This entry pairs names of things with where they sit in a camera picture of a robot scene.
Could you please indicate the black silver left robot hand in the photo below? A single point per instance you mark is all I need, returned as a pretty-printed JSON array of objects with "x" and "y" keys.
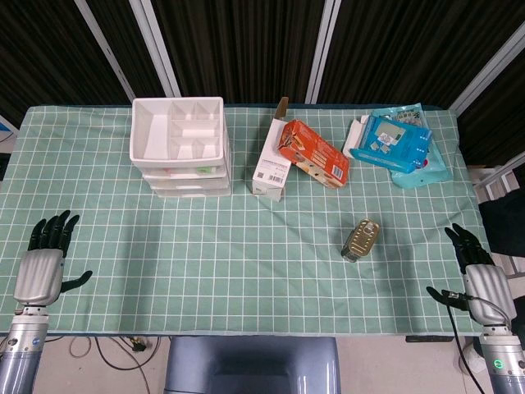
[{"x": 39, "y": 271}]

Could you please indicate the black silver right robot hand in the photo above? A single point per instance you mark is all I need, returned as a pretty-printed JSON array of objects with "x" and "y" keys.
[{"x": 490, "y": 287}]

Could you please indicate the clear drawer with glue stick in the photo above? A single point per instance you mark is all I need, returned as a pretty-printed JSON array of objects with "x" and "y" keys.
[{"x": 184, "y": 170}]

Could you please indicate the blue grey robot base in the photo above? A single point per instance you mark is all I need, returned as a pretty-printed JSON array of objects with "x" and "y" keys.
[{"x": 250, "y": 365}]

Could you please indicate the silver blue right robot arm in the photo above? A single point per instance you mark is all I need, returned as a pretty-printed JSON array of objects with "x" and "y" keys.
[{"x": 504, "y": 361}]

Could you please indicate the clear plastic drawer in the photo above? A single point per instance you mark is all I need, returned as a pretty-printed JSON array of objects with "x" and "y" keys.
[{"x": 188, "y": 184}]

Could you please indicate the blue cardboard box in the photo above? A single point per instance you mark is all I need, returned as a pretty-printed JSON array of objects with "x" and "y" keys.
[{"x": 389, "y": 143}]

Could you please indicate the white plastic drawer unit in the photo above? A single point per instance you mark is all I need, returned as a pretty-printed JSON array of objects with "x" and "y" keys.
[{"x": 180, "y": 123}]

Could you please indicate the orange cardboard snack box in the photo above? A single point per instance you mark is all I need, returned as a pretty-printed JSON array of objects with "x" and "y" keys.
[{"x": 316, "y": 152}]

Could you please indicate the white round floor device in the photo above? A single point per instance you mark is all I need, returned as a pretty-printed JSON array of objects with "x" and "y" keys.
[{"x": 473, "y": 361}]

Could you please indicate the teal plastic bag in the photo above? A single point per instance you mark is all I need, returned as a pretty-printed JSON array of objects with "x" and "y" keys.
[{"x": 426, "y": 174}]

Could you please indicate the gold green tin can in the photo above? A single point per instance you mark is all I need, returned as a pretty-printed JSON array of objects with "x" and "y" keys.
[{"x": 361, "y": 240}]

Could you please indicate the green checked tablecloth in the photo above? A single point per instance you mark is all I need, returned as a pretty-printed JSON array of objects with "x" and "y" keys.
[{"x": 205, "y": 254}]

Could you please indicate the green white glue stick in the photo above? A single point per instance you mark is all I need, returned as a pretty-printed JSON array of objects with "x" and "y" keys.
[{"x": 205, "y": 169}]

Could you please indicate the white cardboard carton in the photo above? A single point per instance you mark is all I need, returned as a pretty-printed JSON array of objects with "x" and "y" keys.
[{"x": 272, "y": 164}]

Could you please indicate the black pleated curtain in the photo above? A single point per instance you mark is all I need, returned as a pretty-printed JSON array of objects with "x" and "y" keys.
[{"x": 246, "y": 41}]

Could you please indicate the white frame post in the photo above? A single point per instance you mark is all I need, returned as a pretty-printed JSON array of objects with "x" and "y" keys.
[
  {"x": 158, "y": 49},
  {"x": 106, "y": 53},
  {"x": 488, "y": 70},
  {"x": 324, "y": 49}
]

